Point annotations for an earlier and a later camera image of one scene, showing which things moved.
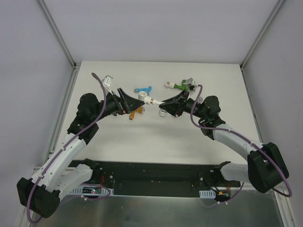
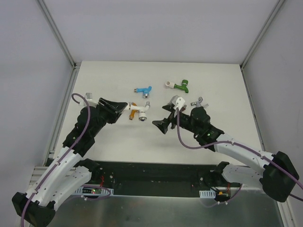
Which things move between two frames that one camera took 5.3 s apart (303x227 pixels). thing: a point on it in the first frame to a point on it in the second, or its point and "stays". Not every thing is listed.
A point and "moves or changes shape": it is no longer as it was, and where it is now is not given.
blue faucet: [147, 90] stays
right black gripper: [182, 103] to [171, 117]
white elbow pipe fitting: [142, 96] moves or changes shape
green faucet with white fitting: [172, 85] stays
